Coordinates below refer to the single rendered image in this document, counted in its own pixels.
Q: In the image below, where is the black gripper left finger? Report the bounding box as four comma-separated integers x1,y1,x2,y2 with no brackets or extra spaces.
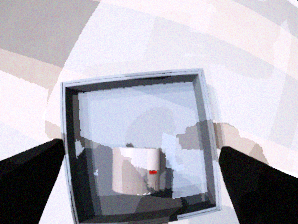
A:
0,137,65,224

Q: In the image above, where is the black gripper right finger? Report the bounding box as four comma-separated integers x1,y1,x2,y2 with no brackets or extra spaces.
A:
218,145,298,224

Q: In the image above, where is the grey cylinder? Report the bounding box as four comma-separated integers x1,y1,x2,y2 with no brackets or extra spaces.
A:
112,148,160,196

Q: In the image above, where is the grey square tray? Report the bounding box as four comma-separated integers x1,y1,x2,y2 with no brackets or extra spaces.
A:
60,68,222,224

